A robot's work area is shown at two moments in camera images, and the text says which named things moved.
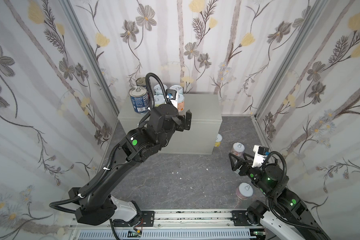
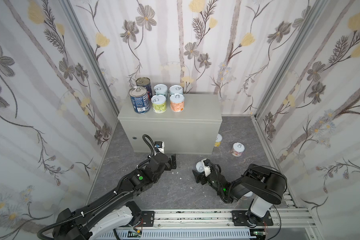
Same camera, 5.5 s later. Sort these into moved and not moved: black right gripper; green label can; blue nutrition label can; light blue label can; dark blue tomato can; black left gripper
Moved: black right gripper; black left gripper
Not moved: dark blue tomato can; light blue label can; blue nutrition label can; green label can
